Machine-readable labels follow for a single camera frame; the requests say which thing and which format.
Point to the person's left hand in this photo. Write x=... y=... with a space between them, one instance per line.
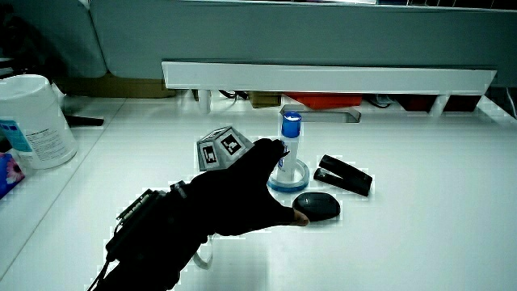
x=238 y=194

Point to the black computer mouse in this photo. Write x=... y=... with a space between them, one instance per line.
x=317 y=206

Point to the person's left forearm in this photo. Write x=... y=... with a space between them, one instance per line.
x=157 y=238

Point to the blue and white tape roll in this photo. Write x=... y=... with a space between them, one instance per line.
x=301 y=180

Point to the blue-capped white glue bottle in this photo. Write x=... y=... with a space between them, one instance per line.
x=291 y=133

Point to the small brown box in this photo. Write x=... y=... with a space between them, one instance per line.
x=264 y=99

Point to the black stapler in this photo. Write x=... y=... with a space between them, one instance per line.
x=343 y=175

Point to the orange box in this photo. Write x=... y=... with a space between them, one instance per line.
x=323 y=100

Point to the white monitor riser shelf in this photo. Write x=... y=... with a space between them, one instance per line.
x=323 y=78

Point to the brown cardboard box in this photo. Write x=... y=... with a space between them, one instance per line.
x=117 y=87

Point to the wide grey partition panel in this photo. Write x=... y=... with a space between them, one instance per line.
x=303 y=32

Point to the dark red box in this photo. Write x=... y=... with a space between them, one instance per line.
x=416 y=103

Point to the white wet wipes canister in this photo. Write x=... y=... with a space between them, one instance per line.
x=36 y=121

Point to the floral tissue pack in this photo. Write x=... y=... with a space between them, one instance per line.
x=8 y=175

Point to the narrow grey partition panel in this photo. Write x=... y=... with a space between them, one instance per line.
x=60 y=36

